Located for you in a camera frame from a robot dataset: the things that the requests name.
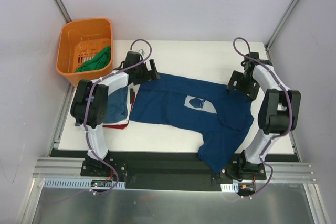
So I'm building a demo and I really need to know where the dark blue t shirt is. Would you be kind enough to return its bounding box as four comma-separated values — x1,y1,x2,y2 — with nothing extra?
130,73,254,173

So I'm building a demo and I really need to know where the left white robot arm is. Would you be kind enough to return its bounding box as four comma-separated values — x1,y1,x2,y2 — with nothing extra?
70,50,160,177

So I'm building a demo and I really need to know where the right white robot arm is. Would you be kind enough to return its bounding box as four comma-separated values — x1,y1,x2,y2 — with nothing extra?
223,52,301,181

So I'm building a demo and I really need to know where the green t shirt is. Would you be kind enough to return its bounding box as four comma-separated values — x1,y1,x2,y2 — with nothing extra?
75,46,111,72

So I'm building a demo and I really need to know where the folded light blue t shirt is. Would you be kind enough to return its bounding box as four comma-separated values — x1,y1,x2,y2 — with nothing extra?
73,87,129,127

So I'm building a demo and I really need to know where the folded red t shirt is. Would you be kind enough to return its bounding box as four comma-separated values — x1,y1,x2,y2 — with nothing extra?
102,87,137,131

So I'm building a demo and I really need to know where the orange plastic basket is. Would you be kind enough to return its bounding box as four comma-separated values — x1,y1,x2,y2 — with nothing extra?
56,18,114,87

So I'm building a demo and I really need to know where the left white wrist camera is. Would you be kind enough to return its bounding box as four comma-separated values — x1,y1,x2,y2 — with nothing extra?
135,49,145,57

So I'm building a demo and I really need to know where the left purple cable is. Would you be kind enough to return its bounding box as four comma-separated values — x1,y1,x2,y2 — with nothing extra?
83,39,153,196

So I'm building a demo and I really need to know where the aluminium rail frame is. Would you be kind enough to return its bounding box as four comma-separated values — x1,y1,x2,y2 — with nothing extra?
33,157,318,184

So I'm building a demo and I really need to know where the right slotted cable duct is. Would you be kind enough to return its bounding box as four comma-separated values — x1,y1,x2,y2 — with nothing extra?
220,183,239,193

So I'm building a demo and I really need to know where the slotted cable duct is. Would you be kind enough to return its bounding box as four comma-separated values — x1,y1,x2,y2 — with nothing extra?
44,178,126,190
220,183,239,193

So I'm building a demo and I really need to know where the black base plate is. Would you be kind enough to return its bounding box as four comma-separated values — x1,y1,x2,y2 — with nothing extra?
51,150,266,192

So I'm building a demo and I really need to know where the left slotted cable duct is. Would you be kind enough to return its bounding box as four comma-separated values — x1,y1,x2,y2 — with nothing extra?
44,178,126,190

